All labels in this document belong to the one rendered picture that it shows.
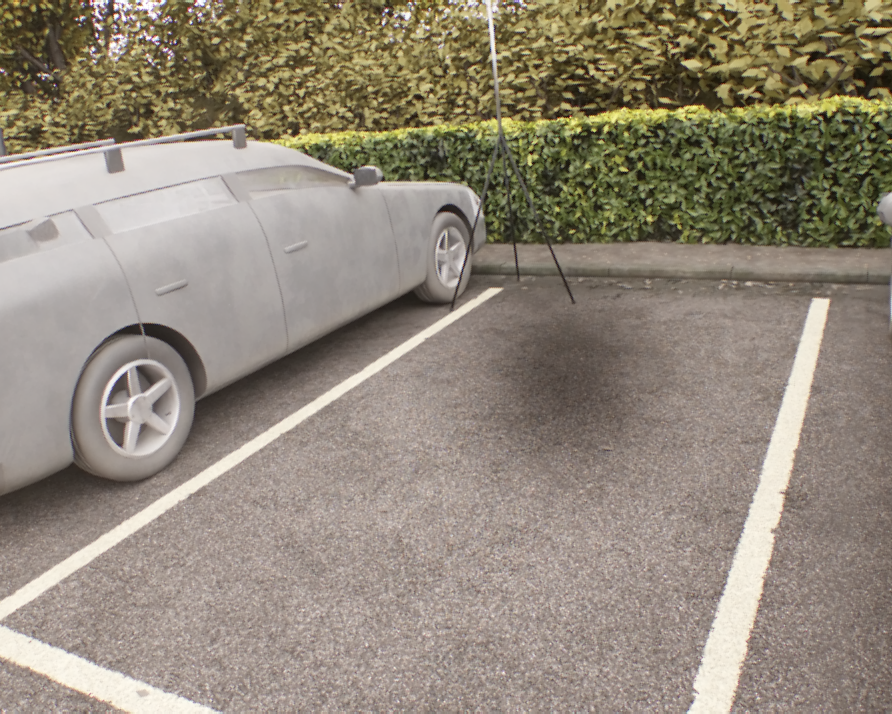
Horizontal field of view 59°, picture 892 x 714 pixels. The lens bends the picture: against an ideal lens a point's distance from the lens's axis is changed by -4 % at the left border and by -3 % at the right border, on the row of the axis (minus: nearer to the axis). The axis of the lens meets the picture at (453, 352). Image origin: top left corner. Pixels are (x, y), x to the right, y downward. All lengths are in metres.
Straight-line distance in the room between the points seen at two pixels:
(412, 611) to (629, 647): 0.69
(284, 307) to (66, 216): 1.25
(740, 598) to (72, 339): 2.68
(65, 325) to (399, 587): 1.73
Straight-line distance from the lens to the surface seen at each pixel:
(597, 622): 2.57
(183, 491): 3.74
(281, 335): 4.41
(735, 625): 2.58
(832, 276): 6.08
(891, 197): 2.83
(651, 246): 6.80
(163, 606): 3.00
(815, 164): 6.56
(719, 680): 2.39
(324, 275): 4.67
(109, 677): 2.76
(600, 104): 8.94
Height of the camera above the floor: 1.57
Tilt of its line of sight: 19 degrees down
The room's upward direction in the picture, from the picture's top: 6 degrees counter-clockwise
